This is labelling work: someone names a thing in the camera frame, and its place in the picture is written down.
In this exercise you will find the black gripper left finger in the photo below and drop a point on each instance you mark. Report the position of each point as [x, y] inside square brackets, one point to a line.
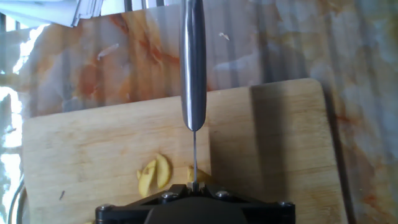
[182, 188]

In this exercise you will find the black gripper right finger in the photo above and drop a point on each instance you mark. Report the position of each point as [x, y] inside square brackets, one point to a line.
[211, 188]

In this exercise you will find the steel cleaver knife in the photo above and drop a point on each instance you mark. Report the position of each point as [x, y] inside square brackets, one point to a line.
[192, 62]

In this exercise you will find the wooden cutting board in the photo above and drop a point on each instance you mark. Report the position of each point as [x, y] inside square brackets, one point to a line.
[93, 130]

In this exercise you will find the orange marbled table mat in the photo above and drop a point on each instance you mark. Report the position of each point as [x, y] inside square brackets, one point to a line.
[357, 62]

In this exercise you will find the stack of white papers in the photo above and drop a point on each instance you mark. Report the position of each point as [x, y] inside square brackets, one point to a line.
[40, 11]

